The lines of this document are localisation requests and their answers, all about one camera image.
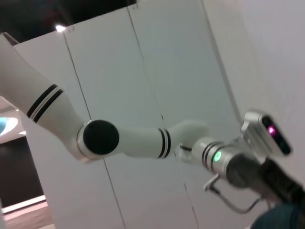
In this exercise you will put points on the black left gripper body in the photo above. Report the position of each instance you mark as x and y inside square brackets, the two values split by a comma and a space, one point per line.
[267, 179]

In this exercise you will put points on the dark teal insulated lunch bag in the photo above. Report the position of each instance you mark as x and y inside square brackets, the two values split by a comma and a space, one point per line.
[281, 217]

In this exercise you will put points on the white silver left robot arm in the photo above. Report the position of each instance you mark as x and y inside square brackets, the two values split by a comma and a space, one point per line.
[143, 140]

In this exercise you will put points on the ceiling spot light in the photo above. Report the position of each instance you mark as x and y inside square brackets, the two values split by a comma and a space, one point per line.
[60, 28]

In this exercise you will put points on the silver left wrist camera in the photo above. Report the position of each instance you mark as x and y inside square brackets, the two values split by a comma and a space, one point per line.
[264, 133]

